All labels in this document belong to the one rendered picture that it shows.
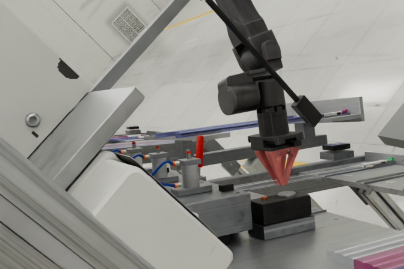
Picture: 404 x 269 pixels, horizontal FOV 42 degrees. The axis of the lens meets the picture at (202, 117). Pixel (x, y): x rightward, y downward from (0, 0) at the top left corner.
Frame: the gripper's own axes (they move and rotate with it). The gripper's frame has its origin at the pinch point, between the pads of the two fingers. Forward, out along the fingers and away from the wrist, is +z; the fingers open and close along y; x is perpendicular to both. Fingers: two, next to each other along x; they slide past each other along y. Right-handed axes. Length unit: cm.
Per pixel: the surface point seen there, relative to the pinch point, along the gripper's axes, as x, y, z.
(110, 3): 219, -747, -158
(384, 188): 9.8, 16.8, 1.7
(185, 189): -30.0, 22.9, -8.1
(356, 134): 126, -117, 18
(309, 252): -21.8, 36.5, -0.7
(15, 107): -52, 49, -22
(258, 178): -0.1, -8.0, 0.5
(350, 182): 9.9, 8.4, 1.6
